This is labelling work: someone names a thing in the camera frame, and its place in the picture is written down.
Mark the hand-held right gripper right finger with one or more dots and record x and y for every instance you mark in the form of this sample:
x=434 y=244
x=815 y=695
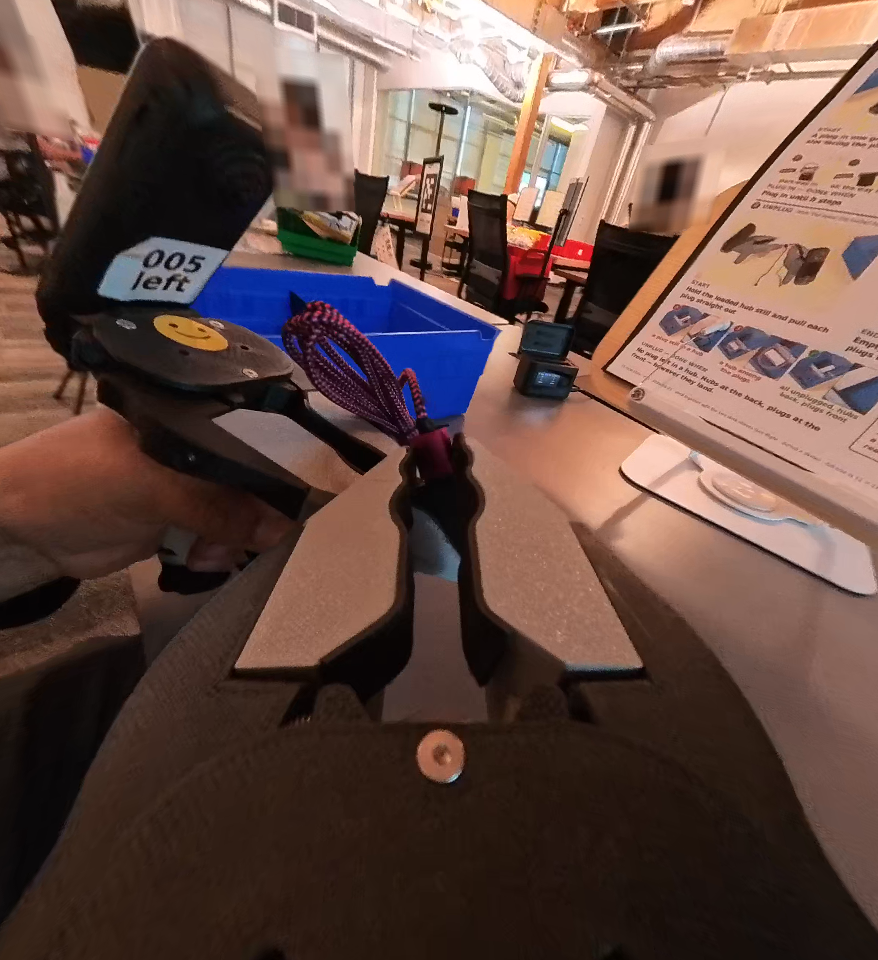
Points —
x=551 y=592

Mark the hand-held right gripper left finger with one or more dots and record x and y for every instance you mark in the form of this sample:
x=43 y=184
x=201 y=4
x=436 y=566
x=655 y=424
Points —
x=326 y=592

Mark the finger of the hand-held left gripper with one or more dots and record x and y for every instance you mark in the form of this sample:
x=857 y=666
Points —
x=274 y=442

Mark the blue plastic storage bin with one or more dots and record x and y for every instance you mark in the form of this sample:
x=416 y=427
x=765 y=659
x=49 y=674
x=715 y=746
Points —
x=379 y=330

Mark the person's left forearm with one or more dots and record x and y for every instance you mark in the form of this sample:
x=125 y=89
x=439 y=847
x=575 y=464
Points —
x=4 y=607

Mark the person's left hand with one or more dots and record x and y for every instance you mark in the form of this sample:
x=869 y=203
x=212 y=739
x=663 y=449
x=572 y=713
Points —
x=71 y=502

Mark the black bin divider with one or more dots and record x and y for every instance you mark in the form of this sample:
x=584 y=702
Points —
x=298 y=304

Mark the green storage bin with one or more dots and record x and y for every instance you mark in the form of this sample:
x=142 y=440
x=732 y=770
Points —
x=319 y=240

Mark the white stand base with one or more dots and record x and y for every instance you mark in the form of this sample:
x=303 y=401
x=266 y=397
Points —
x=746 y=510

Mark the black office chair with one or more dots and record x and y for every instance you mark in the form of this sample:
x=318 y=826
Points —
x=487 y=247
x=370 y=202
x=618 y=285

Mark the black charging case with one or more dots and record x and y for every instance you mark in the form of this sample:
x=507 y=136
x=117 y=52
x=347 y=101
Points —
x=547 y=360

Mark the marker sign on stand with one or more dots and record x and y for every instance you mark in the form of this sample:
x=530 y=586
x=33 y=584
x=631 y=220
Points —
x=430 y=195

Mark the black floor lamp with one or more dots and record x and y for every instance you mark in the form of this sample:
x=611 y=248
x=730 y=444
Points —
x=445 y=135

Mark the tan display board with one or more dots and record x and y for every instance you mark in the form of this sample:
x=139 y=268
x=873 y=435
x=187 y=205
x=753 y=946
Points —
x=656 y=270

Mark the wooden pillar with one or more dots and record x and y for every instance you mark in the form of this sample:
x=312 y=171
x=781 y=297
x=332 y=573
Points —
x=532 y=120

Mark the printed instruction sheet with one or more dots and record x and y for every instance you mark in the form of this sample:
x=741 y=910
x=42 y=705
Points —
x=821 y=300

